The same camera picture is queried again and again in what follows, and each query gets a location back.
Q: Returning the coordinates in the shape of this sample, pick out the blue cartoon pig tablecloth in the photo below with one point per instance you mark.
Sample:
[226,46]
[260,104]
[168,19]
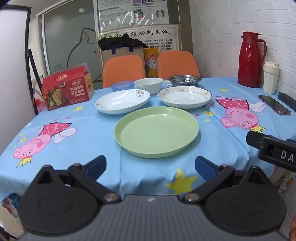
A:
[81,129]

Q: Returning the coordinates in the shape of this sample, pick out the pink floral bag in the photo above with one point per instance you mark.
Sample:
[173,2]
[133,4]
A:
[38,97]

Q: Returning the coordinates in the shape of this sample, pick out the translucent blue bowl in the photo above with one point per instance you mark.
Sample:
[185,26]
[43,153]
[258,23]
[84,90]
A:
[121,86]

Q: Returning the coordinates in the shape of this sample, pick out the white ceramic bowl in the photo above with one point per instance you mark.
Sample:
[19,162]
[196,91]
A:
[148,84]

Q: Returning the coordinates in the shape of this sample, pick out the frosted glass door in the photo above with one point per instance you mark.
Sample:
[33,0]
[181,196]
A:
[69,34]

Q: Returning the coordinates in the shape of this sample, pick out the white plate with floral print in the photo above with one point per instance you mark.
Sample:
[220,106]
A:
[122,102]

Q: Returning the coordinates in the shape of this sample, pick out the white tumbler cup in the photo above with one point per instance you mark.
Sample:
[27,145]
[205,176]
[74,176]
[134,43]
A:
[270,80]

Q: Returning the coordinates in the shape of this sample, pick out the orange chair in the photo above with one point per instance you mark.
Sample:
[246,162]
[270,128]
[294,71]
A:
[124,69]
[178,64]

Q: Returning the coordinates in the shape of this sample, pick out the black cloth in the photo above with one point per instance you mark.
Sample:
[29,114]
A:
[120,42]

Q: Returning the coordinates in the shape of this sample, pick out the white board with black frame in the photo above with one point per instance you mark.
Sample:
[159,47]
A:
[13,69]

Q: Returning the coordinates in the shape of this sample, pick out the stainless steel dish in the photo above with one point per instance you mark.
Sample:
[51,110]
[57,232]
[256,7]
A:
[185,79]

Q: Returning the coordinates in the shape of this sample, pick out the smartphone in clear case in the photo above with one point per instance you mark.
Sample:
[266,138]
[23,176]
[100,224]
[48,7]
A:
[274,104]

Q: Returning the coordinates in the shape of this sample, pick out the wall poster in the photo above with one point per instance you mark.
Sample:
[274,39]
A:
[115,14]

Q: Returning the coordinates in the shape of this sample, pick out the white plate with gold rim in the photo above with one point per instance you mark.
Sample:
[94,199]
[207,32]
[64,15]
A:
[185,98]

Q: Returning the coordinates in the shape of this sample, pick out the framed calligraphy poster board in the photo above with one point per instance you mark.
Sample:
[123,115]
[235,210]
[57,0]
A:
[167,38]

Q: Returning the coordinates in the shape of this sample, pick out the yellow snack packet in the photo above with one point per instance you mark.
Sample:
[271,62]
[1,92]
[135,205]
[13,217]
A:
[150,60]

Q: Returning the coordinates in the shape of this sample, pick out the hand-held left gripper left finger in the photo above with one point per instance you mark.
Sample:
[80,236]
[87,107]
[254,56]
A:
[97,165]

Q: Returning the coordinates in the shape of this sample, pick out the red cracker box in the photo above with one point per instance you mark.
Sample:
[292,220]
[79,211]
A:
[64,90]

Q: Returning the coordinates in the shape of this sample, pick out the black metal stand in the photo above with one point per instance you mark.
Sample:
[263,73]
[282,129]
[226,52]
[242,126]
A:
[32,76]

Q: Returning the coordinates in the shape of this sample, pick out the green plastic plate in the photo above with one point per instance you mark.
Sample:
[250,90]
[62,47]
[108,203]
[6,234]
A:
[157,132]

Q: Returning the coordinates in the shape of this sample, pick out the black flat box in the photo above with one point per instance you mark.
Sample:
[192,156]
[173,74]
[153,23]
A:
[288,98]

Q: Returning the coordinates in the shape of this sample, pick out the red thermos jug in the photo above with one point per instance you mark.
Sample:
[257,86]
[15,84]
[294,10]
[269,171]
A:
[249,64]

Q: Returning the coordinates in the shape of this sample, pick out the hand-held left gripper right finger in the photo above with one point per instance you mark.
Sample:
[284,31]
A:
[204,167]

